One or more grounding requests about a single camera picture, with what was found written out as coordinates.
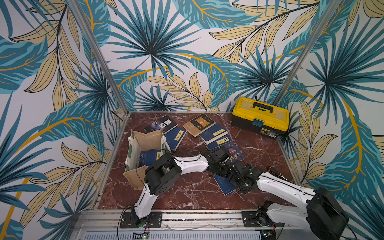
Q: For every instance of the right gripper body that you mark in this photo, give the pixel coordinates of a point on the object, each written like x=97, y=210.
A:
x=235, y=173

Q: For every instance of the dark Guiguzi book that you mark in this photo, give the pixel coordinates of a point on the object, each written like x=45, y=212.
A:
x=235, y=153

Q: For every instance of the blue book stack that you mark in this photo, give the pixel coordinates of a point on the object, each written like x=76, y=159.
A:
x=213, y=133
x=219, y=142
x=147, y=158

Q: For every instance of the green burlap Christmas bag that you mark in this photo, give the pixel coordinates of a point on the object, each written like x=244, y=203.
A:
x=144, y=150

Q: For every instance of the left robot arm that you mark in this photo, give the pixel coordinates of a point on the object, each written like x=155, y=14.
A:
x=163, y=173

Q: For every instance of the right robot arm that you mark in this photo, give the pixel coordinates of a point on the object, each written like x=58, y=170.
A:
x=314, y=210

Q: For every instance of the small black gold connector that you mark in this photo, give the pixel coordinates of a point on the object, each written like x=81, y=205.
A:
x=276, y=173

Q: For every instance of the blue book top stack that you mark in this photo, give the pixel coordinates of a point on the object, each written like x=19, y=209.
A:
x=213, y=133

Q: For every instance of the brown cover book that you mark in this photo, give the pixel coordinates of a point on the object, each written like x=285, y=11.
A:
x=198, y=125

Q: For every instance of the yellow black toolbox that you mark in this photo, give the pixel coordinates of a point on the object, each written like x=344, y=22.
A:
x=261, y=118

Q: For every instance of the dark wolf cover book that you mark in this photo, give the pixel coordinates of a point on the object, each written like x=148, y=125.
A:
x=165, y=124

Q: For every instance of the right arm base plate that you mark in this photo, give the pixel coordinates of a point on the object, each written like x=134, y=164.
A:
x=253, y=219

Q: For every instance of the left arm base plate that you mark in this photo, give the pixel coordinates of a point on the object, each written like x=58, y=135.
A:
x=129, y=220

